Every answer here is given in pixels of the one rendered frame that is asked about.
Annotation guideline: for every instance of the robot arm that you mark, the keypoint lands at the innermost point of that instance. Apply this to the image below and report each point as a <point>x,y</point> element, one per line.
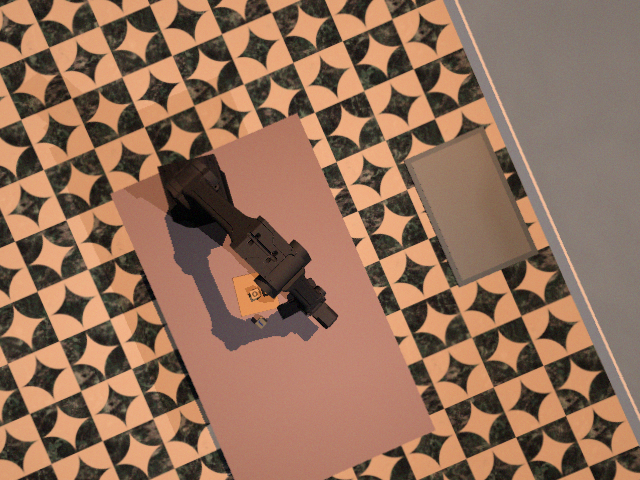
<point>284,272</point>

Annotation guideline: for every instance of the orange mat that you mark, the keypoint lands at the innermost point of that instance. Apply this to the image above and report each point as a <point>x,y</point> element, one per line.
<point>243,285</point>

